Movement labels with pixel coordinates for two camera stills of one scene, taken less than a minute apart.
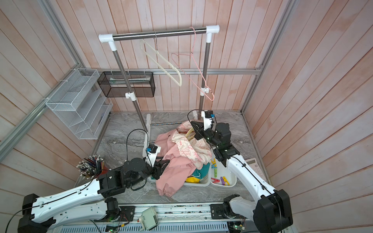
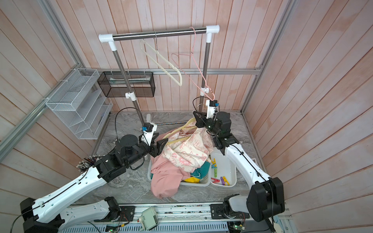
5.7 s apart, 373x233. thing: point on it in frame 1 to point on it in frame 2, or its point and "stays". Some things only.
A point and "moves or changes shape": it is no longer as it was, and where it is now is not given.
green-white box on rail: x=148 y=219 stays
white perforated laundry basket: x=204 y=181 stays
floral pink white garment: x=198 y=153 moves or changes shape
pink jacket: x=173 y=175 moves or changes shape
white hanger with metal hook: x=156 y=50 stays
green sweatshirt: x=201 y=174 stays
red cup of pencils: x=92 y=167 stays
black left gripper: x=158 y=168 to x=154 y=148
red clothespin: x=216 y=180 stays
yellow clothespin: x=226 y=181 stays
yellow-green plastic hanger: x=189 y=131 to x=183 y=127
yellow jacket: x=193 y=179 stays
